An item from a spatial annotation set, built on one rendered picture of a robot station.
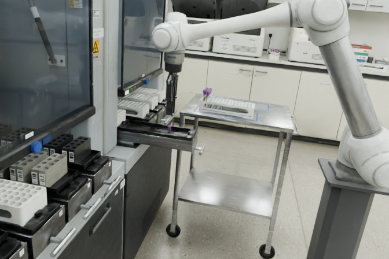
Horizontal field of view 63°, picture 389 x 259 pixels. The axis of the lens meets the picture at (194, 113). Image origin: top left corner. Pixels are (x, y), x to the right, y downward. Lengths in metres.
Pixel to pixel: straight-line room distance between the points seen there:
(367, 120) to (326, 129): 2.62
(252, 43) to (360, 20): 1.40
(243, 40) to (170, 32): 2.50
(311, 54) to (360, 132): 2.45
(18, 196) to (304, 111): 3.26
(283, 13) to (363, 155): 0.61
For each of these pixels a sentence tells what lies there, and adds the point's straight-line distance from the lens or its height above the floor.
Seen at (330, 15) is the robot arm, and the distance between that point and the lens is 1.13.
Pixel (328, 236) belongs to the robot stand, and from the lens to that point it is 1.70.
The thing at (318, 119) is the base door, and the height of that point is 0.30.
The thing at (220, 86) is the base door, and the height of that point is 0.54.
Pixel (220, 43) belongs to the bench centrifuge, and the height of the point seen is 1.02.
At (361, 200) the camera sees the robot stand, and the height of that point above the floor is 0.62.
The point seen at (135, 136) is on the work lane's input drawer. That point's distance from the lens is 1.45.
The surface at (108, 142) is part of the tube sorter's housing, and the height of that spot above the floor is 0.79.
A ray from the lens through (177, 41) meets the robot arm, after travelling 1.20.
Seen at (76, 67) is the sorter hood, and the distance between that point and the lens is 1.06.
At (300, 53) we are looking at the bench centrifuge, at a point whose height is 1.00.
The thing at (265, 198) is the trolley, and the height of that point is 0.28.
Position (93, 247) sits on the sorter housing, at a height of 0.53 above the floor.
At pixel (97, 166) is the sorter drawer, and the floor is 0.82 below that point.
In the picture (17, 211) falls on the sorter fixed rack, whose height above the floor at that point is 0.86.
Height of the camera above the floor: 1.35
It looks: 18 degrees down
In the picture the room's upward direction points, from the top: 5 degrees clockwise
